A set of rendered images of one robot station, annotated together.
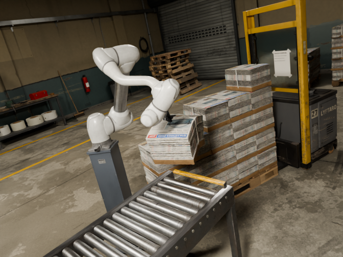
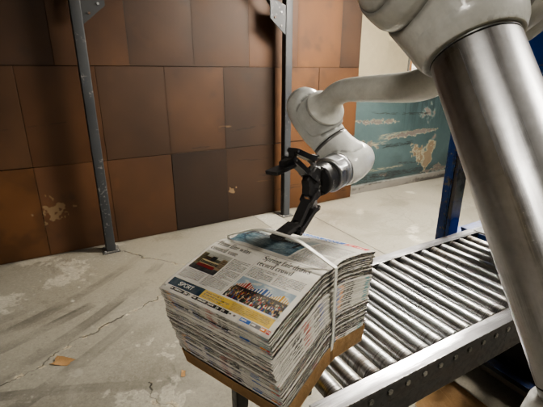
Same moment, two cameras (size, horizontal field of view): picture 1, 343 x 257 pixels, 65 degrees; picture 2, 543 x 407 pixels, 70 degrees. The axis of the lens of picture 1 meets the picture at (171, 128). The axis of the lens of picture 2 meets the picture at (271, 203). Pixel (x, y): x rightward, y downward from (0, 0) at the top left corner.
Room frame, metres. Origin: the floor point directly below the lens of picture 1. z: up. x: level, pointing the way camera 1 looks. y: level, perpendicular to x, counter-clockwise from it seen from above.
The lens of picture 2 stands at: (2.50, 0.15, 1.55)
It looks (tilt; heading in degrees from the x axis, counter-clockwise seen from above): 19 degrees down; 195
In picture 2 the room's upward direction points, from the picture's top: straight up
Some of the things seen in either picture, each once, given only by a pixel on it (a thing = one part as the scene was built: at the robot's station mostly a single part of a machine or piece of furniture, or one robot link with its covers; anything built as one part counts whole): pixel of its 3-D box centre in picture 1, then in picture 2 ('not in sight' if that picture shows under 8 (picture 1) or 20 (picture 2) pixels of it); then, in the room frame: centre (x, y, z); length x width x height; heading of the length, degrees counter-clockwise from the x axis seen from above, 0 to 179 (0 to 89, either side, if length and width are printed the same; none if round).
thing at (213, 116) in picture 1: (205, 114); not in sight; (2.57, -0.36, 0.95); 0.38 x 0.29 x 0.23; 28
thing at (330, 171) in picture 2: not in sight; (316, 182); (1.62, 0.03, 1.31); 0.09 x 0.07 x 0.08; 157
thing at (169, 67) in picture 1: (172, 72); not in sight; (9.31, -0.43, 0.65); 1.33 x 0.94 x 1.30; 138
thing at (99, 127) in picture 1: (98, 126); not in sight; (2.09, 0.57, 1.17); 0.18 x 0.16 x 0.22; 126
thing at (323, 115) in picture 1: (299, 122); not in sight; (3.19, -1.62, 0.40); 0.69 x 0.55 x 0.80; 26
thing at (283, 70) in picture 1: (275, 59); not in sight; (3.04, -1.31, 1.28); 0.57 x 0.01 x 0.65; 26
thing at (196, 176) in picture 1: (197, 176); not in sight; (1.61, -0.11, 0.81); 0.43 x 0.03 x 0.02; 44
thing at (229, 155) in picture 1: (203, 165); not in sight; (2.51, -0.25, 0.42); 1.17 x 0.39 x 0.83; 116
